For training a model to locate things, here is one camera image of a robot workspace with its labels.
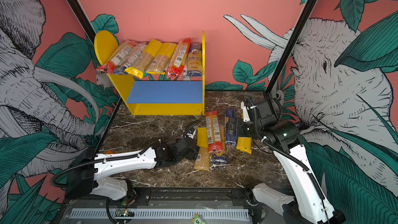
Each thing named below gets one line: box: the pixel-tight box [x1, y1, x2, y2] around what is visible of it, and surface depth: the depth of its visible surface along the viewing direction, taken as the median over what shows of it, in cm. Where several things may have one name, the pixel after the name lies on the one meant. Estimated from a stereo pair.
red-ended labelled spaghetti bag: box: [205, 110, 226, 153], surface depth 92 cm
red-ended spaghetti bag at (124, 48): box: [95, 39, 137, 75], surface depth 76 cm
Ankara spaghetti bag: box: [186, 42, 203, 77], surface depth 77 cm
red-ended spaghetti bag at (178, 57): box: [166, 37, 192, 79], surface depth 76 cm
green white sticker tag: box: [191, 214, 207, 224], surface depth 69 cm
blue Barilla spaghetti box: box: [224, 107, 237, 146], surface depth 92 cm
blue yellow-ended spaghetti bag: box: [112, 42, 149, 76], surface depth 77 cm
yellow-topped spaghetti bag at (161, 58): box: [146, 42, 177, 75], surface depth 76 cm
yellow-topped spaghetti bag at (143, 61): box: [123, 38, 163, 80], surface depth 76 cm
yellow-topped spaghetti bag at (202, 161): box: [193, 127, 210, 172], surface depth 85 cm
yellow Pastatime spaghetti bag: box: [236, 136, 253, 155], surface depth 92 cm
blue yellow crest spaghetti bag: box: [212, 153, 228, 166], surface depth 86 cm
